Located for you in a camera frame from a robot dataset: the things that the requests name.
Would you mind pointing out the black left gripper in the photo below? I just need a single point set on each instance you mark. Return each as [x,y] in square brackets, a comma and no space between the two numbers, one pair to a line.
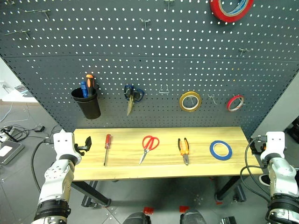
[79,149]

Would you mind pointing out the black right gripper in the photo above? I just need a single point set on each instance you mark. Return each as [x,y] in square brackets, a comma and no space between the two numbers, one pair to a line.
[258,148]

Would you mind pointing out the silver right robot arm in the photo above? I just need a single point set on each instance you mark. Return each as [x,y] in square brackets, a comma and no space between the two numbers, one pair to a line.
[281,177]

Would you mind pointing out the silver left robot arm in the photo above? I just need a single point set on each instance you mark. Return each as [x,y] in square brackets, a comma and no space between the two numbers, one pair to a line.
[57,177]

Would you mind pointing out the dark grey pegboard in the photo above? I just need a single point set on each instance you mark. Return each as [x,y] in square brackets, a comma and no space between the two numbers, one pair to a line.
[149,58]

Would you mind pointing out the black plastic cup holder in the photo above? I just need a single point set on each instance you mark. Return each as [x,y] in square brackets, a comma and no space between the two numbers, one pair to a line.
[90,106]

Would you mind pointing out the thin blue tape roll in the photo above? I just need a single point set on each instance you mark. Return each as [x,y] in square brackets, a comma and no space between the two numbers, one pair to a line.
[212,151]

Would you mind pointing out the black table leg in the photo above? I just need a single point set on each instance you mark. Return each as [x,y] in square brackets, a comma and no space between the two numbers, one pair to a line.
[230,184]
[91,192]

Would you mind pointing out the black power adapter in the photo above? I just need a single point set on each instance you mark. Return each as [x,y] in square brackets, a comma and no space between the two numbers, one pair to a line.
[39,128]

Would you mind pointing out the small red tape roll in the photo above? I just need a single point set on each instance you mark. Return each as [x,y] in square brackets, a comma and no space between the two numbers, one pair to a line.
[231,103]

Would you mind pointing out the metal pegboard hook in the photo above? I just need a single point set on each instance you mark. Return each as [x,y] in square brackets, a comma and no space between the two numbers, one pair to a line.
[18,32]
[38,11]
[244,50]
[168,3]
[144,22]
[212,98]

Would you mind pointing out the orange black pliers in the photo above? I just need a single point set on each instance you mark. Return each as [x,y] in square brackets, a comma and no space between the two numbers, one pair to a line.
[184,151]

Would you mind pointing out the grey flat floor plate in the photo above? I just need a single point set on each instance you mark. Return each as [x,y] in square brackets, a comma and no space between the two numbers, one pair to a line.
[11,151]

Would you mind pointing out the white power strip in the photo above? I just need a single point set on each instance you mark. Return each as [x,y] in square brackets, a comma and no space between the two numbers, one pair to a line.
[5,134]

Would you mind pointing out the yellow tape roll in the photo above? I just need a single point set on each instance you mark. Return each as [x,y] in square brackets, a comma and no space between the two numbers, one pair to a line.
[182,103]

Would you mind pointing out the blue white tape roll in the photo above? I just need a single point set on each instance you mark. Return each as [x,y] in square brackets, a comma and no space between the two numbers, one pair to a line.
[241,8]

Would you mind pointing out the large red tape roll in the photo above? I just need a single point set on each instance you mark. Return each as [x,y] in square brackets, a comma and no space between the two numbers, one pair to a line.
[216,10]

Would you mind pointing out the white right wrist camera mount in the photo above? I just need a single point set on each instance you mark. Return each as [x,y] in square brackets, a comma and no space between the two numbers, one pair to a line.
[275,142]

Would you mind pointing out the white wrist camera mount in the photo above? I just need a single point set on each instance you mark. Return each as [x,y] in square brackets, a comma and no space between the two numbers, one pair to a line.
[63,142]
[275,142]

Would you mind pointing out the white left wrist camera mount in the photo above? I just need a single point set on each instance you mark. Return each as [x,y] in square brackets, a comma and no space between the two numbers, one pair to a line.
[63,142]

